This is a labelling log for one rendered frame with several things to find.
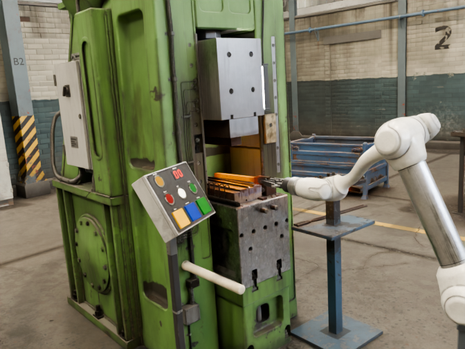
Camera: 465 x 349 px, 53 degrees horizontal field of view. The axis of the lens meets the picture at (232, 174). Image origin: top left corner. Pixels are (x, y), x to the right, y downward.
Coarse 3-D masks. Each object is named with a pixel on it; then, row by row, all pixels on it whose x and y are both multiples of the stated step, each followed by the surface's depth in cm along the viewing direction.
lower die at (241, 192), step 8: (208, 176) 284; (216, 184) 264; (224, 184) 263; (232, 184) 260; (240, 184) 256; (256, 184) 257; (208, 192) 262; (216, 192) 256; (232, 192) 248; (240, 192) 248; (248, 192) 252; (256, 192) 255; (232, 200) 246; (240, 200) 248; (248, 200) 252
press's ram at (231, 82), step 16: (208, 48) 232; (224, 48) 231; (240, 48) 237; (256, 48) 244; (208, 64) 235; (224, 64) 232; (240, 64) 238; (256, 64) 245; (208, 80) 237; (224, 80) 233; (240, 80) 240; (256, 80) 247; (208, 96) 239; (224, 96) 234; (240, 96) 241; (256, 96) 248; (208, 112) 241; (224, 112) 235; (240, 112) 242; (256, 112) 249
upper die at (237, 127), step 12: (204, 120) 253; (216, 120) 246; (228, 120) 238; (240, 120) 242; (252, 120) 248; (204, 132) 255; (216, 132) 247; (228, 132) 240; (240, 132) 243; (252, 132) 249
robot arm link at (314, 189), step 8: (296, 184) 221; (304, 184) 217; (312, 184) 214; (320, 184) 212; (328, 184) 214; (296, 192) 222; (304, 192) 216; (312, 192) 213; (320, 192) 211; (328, 192) 213; (312, 200) 218; (320, 200) 214
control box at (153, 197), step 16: (144, 176) 190; (160, 176) 198; (176, 176) 207; (192, 176) 218; (144, 192) 191; (160, 192) 193; (176, 192) 202; (192, 192) 211; (160, 208) 190; (176, 208) 196; (160, 224) 191; (176, 224) 191; (192, 224) 199
